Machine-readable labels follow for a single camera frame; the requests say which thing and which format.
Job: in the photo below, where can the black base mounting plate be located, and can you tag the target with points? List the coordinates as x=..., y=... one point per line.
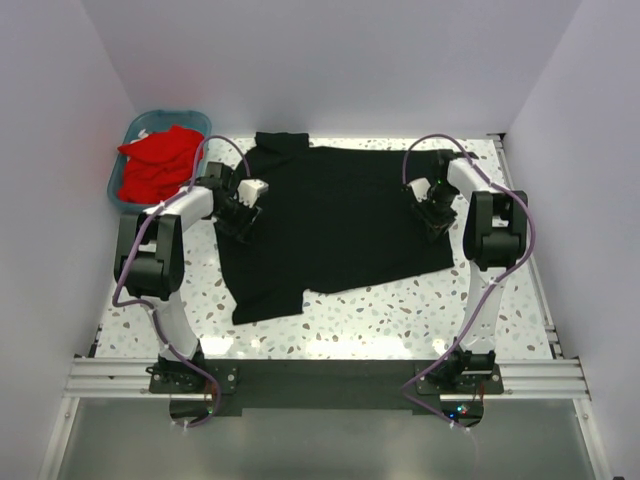
x=228, y=387

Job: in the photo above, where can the black t shirt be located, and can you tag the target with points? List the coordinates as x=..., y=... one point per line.
x=332, y=220

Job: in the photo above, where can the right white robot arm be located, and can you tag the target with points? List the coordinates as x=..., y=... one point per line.
x=494, y=243

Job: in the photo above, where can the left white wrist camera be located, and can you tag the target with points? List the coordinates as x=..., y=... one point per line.
x=250, y=190

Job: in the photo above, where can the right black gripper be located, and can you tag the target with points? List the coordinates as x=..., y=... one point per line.
x=435, y=226

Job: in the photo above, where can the red t shirt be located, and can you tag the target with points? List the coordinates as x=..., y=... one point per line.
x=157, y=165

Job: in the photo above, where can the aluminium frame rail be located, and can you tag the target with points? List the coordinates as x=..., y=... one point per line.
x=541, y=427

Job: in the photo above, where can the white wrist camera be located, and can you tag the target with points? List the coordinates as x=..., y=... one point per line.
x=419, y=188
x=250, y=190

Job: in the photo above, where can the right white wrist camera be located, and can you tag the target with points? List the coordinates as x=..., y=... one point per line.
x=419, y=188

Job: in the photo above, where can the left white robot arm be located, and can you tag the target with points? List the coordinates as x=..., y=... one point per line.
x=149, y=264

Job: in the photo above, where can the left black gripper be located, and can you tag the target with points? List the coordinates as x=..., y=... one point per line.
x=238, y=230

